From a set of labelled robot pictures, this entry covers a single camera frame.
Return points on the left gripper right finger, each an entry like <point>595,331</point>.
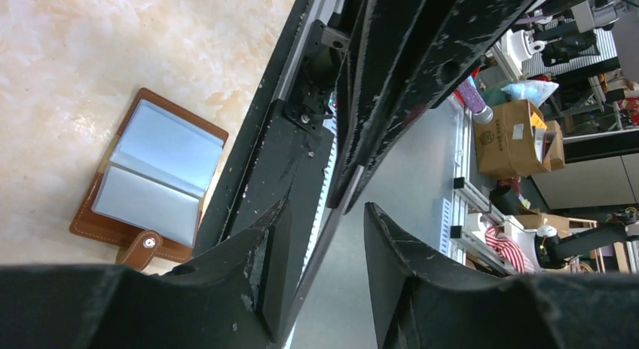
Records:
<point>420,298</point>

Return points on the brown leather card holder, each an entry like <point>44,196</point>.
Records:
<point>147,196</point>

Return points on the red white striped cloth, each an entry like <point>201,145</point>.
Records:
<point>509,250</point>

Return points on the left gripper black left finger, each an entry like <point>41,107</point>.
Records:
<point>231,296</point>

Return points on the brown cardboard box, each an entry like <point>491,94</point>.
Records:
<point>518,141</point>

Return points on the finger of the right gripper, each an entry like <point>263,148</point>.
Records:
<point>416,52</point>
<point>353,121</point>

